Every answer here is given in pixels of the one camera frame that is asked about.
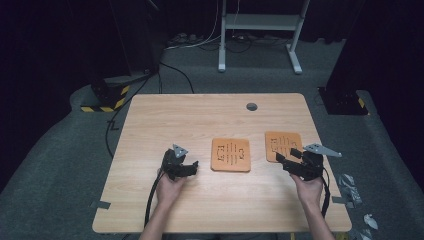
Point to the grey tape strip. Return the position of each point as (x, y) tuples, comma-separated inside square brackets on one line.
[(339, 200), (101, 205)]

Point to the black yellow striped stand base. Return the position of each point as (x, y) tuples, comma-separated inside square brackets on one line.
[(110, 100)]

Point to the orange square coaster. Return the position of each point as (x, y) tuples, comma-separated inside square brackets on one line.
[(230, 155), (283, 141)]

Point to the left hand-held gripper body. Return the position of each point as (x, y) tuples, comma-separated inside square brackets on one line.
[(173, 163)]

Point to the small crumpled white wrapper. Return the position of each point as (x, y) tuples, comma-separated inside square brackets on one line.
[(370, 221)]

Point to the person's right hand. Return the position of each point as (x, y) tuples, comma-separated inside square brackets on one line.
[(310, 193)]

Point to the white metal stand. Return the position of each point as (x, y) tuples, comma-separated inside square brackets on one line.
[(260, 21)]

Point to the grey table grommet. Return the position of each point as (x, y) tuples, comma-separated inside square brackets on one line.
[(251, 107)]

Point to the crumpled silver wrapper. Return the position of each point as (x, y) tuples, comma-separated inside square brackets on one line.
[(350, 190)]

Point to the person's left hand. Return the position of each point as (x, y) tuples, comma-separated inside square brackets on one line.
[(170, 191)]

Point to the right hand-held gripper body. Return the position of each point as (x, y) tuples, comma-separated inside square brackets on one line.
[(313, 163)]

